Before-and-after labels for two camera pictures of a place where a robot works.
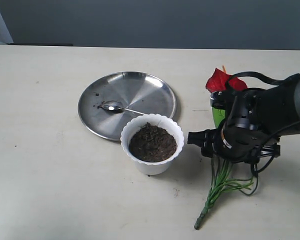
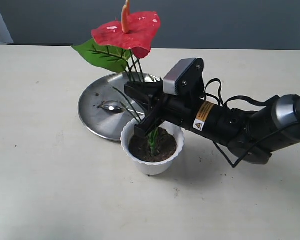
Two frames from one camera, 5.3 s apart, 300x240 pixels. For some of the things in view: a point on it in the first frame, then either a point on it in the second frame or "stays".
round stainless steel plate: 136,91 stays
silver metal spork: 113,105 stays
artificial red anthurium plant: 226,176 -> 117,45
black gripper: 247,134 -> 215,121
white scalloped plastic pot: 152,142 stays
